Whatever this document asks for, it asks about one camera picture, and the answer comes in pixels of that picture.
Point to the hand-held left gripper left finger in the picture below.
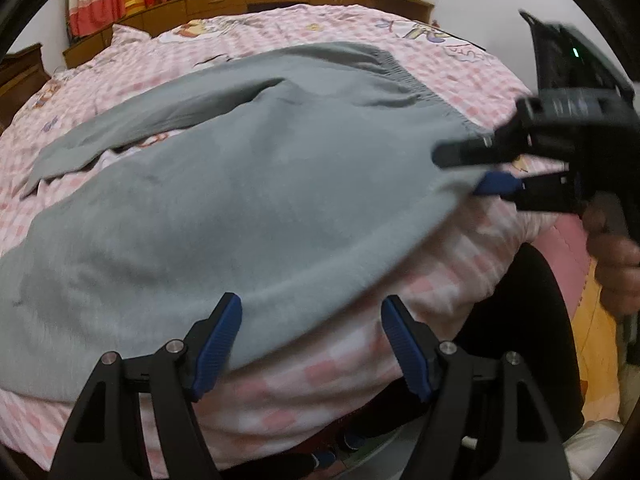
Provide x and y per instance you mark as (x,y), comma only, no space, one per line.
(218,345)

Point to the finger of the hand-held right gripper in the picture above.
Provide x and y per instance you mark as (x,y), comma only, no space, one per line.
(497,183)
(470,152)

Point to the pink quilted cloth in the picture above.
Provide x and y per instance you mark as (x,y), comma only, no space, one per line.
(565,250)

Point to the person's right hand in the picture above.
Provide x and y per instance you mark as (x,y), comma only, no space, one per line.
(617,270)

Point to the yellow cloth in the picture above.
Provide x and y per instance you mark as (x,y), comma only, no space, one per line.
(597,350)

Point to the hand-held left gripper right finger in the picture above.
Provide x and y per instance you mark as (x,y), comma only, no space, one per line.
(407,352)

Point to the pink checked printed bedsheet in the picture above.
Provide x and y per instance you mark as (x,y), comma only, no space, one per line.
(300,400)

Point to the white cloth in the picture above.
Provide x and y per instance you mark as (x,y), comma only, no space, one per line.
(595,452)

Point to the dark wooden headboard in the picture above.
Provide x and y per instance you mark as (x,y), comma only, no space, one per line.
(20,75)

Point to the yellow object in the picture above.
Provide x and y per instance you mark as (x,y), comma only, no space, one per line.
(134,5)

